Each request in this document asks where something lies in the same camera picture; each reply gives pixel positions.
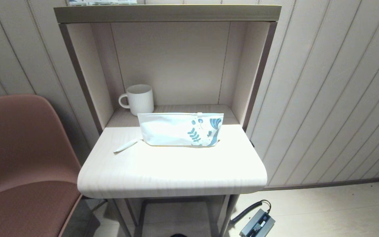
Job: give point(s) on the white ribbed mug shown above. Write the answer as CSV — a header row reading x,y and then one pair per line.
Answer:
x,y
140,98

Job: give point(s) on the white floral zipper pouch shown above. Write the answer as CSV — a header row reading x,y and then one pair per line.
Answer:
x,y
166,130

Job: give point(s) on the grey power adapter box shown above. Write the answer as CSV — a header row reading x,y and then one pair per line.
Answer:
x,y
257,225

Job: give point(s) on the light wooden desk with hutch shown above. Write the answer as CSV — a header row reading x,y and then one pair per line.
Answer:
x,y
176,164

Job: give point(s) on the brown pink chair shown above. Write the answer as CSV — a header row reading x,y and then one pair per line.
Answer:
x,y
21,148

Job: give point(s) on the black rounded robot part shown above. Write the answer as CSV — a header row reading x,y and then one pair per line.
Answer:
x,y
178,235

